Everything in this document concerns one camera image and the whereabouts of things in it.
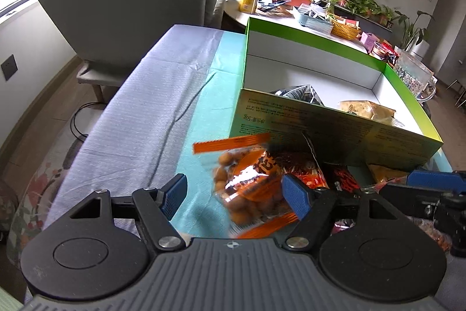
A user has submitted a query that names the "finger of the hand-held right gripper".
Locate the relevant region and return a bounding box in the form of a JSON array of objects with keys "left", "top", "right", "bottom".
[
  {"left": 406, "top": 169, "right": 466, "bottom": 192},
  {"left": 379, "top": 183, "right": 443, "bottom": 219}
]

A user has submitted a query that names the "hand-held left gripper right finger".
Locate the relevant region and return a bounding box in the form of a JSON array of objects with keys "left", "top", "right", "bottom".
[{"left": 281, "top": 173, "right": 401, "bottom": 255}]

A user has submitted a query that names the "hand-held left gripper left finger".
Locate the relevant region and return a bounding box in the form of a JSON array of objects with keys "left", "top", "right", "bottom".
[{"left": 69, "top": 173, "right": 188, "bottom": 254}]

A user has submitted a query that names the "brown snack packet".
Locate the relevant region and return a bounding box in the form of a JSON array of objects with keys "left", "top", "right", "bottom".
[{"left": 367, "top": 163, "right": 410, "bottom": 185}]

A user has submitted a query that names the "orange peanut packet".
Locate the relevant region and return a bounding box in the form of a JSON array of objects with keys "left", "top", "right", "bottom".
[{"left": 192, "top": 132, "right": 297, "bottom": 239}]

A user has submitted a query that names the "green cardboard box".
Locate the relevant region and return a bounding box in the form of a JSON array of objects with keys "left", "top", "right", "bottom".
[{"left": 229, "top": 17, "right": 444, "bottom": 166}]

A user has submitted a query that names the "orange snack packet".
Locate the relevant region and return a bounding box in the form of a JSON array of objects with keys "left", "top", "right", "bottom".
[{"left": 411, "top": 218, "right": 454, "bottom": 253}]

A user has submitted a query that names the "dark red snack packet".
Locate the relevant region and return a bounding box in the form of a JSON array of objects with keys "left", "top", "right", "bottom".
[{"left": 328, "top": 165, "right": 363, "bottom": 192}]

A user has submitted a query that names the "beige snack packet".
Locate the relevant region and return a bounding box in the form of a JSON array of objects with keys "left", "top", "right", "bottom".
[{"left": 338, "top": 100, "right": 397, "bottom": 125}]

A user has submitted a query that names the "teal table cloth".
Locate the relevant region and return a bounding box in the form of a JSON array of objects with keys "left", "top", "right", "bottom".
[{"left": 42, "top": 24, "right": 454, "bottom": 242}]

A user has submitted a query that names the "black snack packet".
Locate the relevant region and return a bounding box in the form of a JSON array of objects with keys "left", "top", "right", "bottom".
[{"left": 269, "top": 84, "right": 324, "bottom": 108}]

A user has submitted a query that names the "glass pitcher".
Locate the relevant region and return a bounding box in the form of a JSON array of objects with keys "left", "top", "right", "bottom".
[{"left": 393, "top": 50, "right": 437, "bottom": 102}]

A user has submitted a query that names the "floral rug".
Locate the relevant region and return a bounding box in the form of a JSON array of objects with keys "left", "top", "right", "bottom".
[{"left": 5, "top": 122, "right": 88, "bottom": 261}]

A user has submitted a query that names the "leafy plant in white pot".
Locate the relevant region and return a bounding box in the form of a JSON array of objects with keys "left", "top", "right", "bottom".
[{"left": 393, "top": 10, "right": 435, "bottom": 58}]

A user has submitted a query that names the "pink box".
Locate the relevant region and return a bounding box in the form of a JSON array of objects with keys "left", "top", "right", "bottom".
[{"left": 360, "top": 32, "right": 381, "bottom": 51}]

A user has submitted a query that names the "wicker basket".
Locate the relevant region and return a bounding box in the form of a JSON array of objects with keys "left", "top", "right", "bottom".
[{"left": 329, "top": 17, "right": 361, "bottom": 40}]

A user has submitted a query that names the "light blue container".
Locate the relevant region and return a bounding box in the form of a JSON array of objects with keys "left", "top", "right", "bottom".
[{"left": 293, "top": 5, "right": 333, "bottom": 33}]

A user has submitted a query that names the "grey armchair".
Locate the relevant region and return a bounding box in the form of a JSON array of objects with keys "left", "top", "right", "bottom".
[{"left": 31, "top": 0, "right": 231, "bottom": 104}]

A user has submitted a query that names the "black floor cable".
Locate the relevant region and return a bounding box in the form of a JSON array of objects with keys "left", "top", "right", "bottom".
[{"left": 71, "top": 101, "right": 110, "bottom": 142}]

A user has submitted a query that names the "dark wall socket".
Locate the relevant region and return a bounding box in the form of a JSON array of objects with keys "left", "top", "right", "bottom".
[{"left": 1, "top": 54, "right": 18, "bottom": 81}]

